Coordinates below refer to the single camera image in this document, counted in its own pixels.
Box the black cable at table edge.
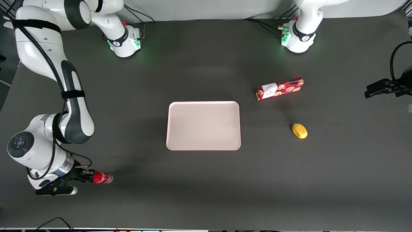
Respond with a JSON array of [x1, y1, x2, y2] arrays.
[[32, 217, 75, 232]]

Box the black left arm base cables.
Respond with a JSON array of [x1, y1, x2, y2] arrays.
[[243, 5, 298, 36]]

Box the red cookie box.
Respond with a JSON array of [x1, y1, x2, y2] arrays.
[[256, 76, 304, 101]]

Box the red coke bottle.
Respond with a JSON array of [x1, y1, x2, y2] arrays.
[[92, 171, 114, 184]]

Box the pale pink rectangular tray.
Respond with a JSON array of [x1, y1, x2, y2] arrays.
[[166, 101, 241, 151]]

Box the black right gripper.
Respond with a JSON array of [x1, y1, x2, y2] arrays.
[[58, 164, 96, 188]]

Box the black right arm base cables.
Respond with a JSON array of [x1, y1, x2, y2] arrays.
[[122, 4, 157, 41]]

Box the yellow lemon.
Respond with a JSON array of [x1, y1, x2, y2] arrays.
[[292, 123, 308, 139]]

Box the black arm base cables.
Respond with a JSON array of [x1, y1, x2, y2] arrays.
[[243, 5, 298, 36], [122, 4, 157, 41]]

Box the black looped gripper cable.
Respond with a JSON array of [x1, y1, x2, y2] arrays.
[[390, 41, 412, 82]]

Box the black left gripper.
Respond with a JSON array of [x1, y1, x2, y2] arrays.
[[364, 66, 412, 99]]

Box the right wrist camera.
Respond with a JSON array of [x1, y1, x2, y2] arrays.
[[35, 184, 78, 196]]

